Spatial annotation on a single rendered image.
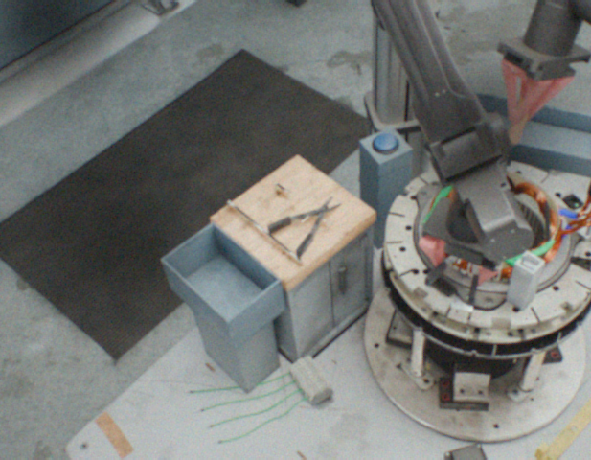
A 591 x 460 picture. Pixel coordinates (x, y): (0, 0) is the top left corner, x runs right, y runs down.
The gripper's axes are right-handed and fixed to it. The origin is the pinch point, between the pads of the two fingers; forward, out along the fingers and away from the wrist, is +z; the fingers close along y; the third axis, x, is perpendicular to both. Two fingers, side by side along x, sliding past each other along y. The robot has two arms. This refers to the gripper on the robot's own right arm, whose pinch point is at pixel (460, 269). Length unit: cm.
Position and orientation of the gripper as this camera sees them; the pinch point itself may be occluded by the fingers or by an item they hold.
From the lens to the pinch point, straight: 105.9
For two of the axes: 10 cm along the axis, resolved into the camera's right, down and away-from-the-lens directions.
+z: 0.3, 6.4, 7.6
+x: 4.9, -6.8, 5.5
